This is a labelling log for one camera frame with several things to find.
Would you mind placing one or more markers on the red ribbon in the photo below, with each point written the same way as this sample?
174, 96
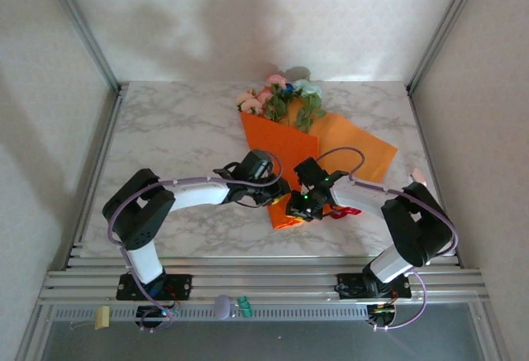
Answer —
347, 212

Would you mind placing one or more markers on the orange wrapping paper sheet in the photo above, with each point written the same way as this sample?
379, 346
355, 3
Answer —
281, 142

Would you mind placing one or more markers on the peach artificial flower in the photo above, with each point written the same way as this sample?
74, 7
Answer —
248, 105

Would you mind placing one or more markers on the pink artificial flower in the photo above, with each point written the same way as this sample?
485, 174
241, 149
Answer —
264, 96

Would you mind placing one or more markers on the dark blue artificial flower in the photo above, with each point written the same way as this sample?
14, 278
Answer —
289, 87

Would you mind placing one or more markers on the light blue artificial flower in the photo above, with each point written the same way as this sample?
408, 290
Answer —
308, 88

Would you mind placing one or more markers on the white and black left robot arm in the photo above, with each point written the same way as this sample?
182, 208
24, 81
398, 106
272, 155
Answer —
138, 212

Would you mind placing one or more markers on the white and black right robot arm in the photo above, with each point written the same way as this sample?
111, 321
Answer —
413, 224

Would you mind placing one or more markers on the purple oval pebble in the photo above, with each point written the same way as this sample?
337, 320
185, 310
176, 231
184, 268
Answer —
222, 306

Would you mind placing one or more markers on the yellow binder clip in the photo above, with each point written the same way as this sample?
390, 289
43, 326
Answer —
102, 317

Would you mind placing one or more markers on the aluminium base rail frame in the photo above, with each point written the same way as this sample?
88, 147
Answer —
268, 278

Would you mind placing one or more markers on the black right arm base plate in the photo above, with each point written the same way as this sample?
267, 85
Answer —
345, 291

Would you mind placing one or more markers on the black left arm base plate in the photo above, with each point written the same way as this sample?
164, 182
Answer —
184, 284

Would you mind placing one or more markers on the aluminium corner post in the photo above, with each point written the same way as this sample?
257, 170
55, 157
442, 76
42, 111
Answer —
84, 30
446, 26

